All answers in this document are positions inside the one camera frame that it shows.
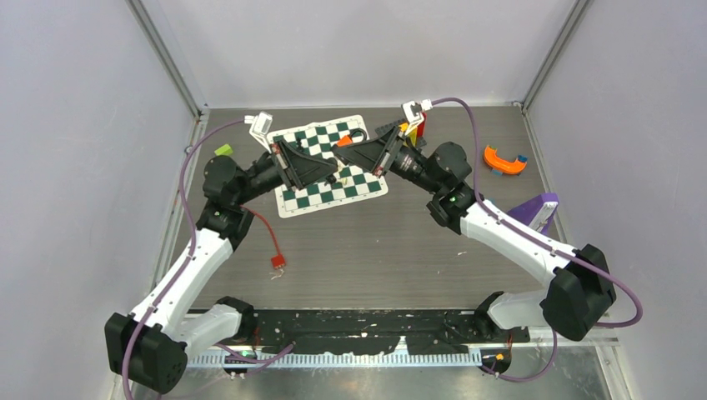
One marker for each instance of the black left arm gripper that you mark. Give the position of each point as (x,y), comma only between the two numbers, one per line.
(303,169)

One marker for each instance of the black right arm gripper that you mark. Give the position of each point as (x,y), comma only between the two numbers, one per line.
(371,156)

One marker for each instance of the black keys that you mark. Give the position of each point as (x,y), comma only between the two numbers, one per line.
(331,179)

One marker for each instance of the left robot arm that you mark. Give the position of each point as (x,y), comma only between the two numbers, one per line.
(151,345)

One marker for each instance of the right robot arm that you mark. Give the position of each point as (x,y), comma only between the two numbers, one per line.
(576,290)

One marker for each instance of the green white chess mat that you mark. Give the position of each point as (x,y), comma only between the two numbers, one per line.
(317,139)

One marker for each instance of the dark grey building baseplate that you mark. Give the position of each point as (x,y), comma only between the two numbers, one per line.
(417,143)

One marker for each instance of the red building block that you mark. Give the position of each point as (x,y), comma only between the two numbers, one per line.
(419,130)

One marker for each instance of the light green block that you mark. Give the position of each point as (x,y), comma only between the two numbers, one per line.
(224,150)

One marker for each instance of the orange curved toy track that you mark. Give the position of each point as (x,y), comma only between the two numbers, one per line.
(502,166)

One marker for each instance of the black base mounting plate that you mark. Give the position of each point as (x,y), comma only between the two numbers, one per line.
(375,331)

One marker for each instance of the purple white device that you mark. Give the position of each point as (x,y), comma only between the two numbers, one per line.
(538,212)

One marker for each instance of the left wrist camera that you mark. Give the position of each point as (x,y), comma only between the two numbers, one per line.
(259,126)

